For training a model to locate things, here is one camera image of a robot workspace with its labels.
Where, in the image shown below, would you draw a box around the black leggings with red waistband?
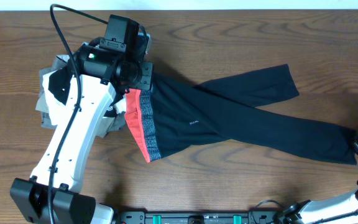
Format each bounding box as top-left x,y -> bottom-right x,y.
125,64 -> 356,165

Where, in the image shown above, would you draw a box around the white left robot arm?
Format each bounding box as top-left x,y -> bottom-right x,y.
10,15 -> 153,223

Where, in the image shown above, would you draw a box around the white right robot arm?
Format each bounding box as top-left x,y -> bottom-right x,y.
273,135 -> 358,224

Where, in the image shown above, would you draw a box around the black polo shirt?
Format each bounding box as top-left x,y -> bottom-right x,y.
42,62 -> 127,118

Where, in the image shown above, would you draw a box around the white t-shirt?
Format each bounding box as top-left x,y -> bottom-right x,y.
35,67 -> 127,133

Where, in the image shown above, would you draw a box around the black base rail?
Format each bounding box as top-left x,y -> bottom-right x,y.
112,200 -> 283,224

